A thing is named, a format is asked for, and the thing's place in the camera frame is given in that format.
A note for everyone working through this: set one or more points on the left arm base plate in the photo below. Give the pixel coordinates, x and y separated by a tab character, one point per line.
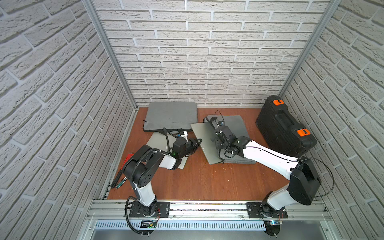
162	209

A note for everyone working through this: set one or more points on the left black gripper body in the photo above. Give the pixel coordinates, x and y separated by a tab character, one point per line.
190	145

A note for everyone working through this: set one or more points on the grey zippered laptop bag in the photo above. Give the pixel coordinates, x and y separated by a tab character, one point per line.
173	116

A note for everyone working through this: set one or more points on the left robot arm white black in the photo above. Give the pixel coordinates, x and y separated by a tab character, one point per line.
142	166

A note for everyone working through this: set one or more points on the black plastic tool case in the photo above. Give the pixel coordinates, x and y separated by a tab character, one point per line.
282	132

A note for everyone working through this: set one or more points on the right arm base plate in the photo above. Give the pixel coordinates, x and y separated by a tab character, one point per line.
260	210

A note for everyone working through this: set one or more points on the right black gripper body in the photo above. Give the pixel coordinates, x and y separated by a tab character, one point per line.
221	145

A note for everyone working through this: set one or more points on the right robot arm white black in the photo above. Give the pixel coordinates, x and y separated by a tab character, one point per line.
304	180

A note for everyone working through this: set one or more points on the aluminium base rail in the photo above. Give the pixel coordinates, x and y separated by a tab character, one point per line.
211	210

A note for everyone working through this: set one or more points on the grey laptop sleeve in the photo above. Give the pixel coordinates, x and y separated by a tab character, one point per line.
237	126

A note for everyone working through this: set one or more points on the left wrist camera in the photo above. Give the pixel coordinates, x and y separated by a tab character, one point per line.
183	134

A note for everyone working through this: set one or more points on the silver apple laptop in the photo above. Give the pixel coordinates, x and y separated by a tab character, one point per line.
206	132
158	141

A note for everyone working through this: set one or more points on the red handled pliers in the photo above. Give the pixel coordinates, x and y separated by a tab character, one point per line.
120	172

